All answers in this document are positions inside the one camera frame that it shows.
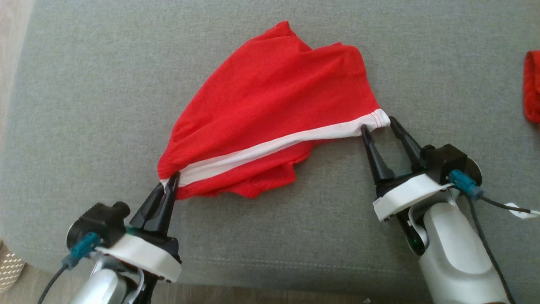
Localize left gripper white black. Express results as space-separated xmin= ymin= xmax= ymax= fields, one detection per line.
xmin=94 ymin=171 xmax=182 ymax=283

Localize beige woven basket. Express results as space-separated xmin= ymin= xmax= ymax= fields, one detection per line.
xmin=0 ymin=239 xmax=27 ymax=294

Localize right black cable teal plug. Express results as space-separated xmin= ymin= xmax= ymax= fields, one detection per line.
xmin=448 ymin=169 xmax=540 ymax=220

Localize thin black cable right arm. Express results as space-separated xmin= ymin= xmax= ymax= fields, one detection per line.
xmin=464 ymin=198 xmax=517 ymax=304

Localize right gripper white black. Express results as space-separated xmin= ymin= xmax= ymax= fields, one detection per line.
xmin=361 ymin=116 xmax=452 ymax=223

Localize red jersey with white sleeves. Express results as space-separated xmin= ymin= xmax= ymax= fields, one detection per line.
xmin=523 ymin=49 xmax=540 ymax=124

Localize left black cable teal plug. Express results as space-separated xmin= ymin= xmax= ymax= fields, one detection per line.
xmin=37 ymin=232 xmax=102 ymax=304

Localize grey fabric sofa seat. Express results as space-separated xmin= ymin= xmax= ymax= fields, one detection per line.
xmin=0 ymin=0 xmax=540 ymax=304

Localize black cable teal plug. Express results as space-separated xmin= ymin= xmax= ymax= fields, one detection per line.
xmin=448 ymin=169 xmax=540 ymax=220
xmin=37 ymin=232 xmax=102 ymax=304

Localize red mesh shorts white stripes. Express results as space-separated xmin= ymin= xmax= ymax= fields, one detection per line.
xmin=157 ymin=20 xmax=391 ymax=200

